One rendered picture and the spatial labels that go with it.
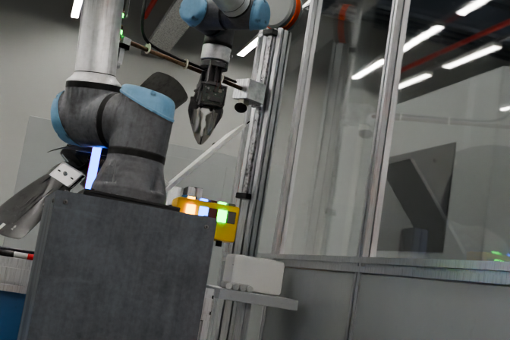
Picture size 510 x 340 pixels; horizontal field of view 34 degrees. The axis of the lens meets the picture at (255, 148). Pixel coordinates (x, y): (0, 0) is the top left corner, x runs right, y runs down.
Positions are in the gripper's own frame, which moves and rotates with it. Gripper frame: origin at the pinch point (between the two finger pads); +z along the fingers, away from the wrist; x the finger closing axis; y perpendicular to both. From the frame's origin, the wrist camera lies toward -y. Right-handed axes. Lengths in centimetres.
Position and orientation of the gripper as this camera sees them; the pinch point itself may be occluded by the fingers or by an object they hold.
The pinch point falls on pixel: (200, 140)
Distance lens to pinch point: 217.4
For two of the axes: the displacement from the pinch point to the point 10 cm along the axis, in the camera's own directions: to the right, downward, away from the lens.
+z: -1.6, 9.8, -1.5
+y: 2.3, -1.1, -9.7
